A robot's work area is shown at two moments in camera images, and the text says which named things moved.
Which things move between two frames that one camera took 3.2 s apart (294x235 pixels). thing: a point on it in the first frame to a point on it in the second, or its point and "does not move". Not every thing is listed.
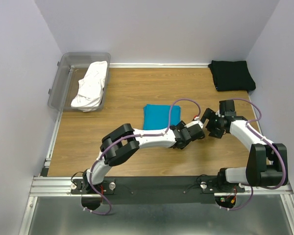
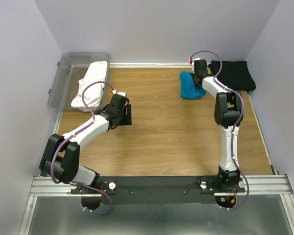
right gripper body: (213, 124) to (193, 75)
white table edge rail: (158, 65) does not move
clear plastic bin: (71, 68) does not move
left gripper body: (181, 126) to (125, 119)
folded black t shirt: (230, 76) does not move
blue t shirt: (157, 116) to (188, 89)
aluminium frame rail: (62, 185) does not move
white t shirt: (88, 97) does not move
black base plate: (158, 190) does not move
